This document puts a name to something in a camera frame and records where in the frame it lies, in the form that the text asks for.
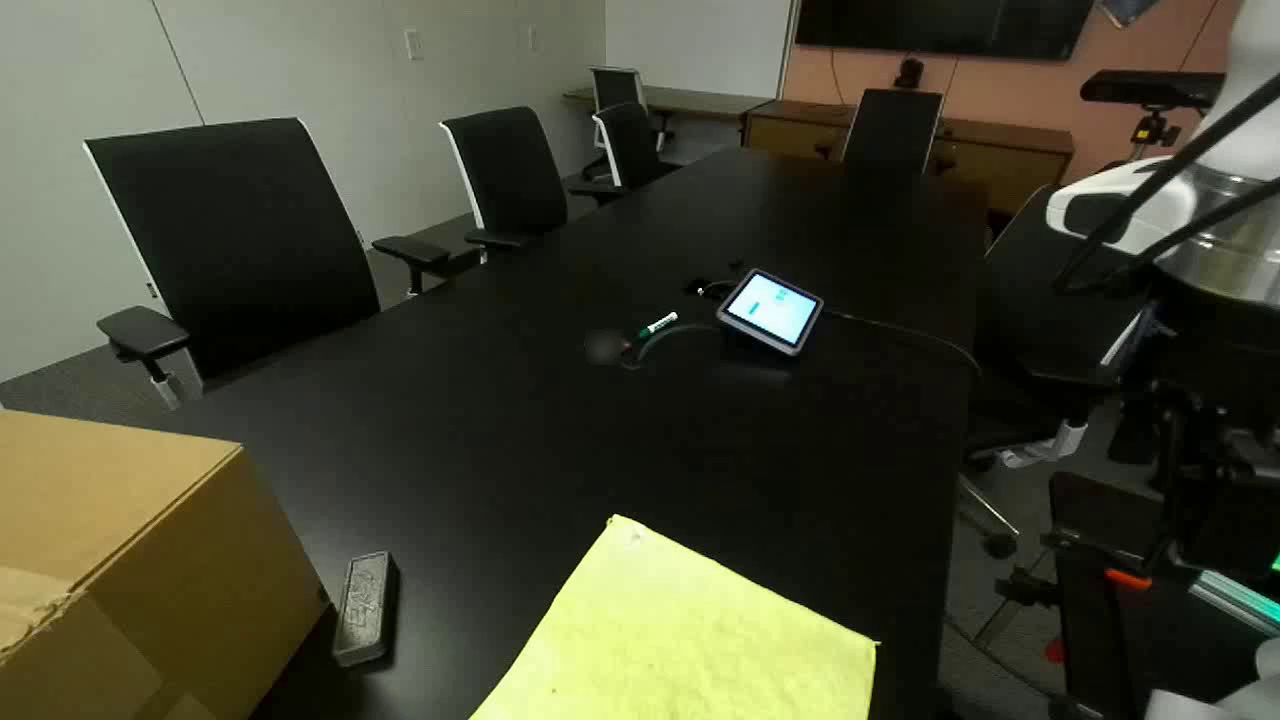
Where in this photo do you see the yellow towel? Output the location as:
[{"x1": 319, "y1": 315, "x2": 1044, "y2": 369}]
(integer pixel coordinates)
[{"x1": 474, "y1": 515, "x2": 882, "y2": 720}]

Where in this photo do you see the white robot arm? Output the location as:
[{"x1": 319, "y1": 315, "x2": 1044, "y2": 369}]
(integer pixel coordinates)
[{"x1": 1044, "y1": 0, "x2": 1280, "y2": 307}]

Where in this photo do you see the small black adapter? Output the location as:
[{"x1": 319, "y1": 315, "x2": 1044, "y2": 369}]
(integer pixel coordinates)
[{"x1": 583, "y1": 331, "x2": 633, "y2": 362}]

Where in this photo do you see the tablet touch panel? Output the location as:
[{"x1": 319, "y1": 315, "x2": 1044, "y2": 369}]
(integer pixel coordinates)
[{"x1": 716, "y1": 269, "x2": 826, "y2": 357}]

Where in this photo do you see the black office chair far end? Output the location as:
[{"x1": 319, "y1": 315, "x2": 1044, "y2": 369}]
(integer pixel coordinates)
[{"x1": 845, "y1": 86, "x2": 942, "y2": 174}]

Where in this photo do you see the grey remote control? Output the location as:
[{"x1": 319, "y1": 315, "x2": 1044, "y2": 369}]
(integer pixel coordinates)
[{"x1": 334, "y1": 551, "x2": 392, "y2": 668}]

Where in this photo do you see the wooden sideboard cabinet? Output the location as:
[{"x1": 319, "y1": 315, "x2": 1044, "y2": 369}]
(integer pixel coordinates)
[{"x1": 739, "y1": 101, "x2": 1077, "y2": 214}]

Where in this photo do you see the black office chair near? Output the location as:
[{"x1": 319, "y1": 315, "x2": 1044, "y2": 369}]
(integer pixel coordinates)
[{"x1": 89, "y1": 116, "x2": 381, "y2": 384}]

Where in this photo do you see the cardboard box on table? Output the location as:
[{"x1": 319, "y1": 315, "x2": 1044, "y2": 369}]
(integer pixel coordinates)
[{"x1": 0, "y1": 407, "x2": 326, "y2": 720}]

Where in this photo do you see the wall television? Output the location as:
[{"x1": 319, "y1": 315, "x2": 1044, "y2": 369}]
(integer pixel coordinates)
[{"x1": 795, "y1": 0, "x2": 1093, "y2": 59}]

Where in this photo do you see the black camera on stand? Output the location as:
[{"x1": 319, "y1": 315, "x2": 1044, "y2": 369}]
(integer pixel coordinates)
[{"x1": 1082, "y1": 69, "x2": 1224, "y2": 146}]

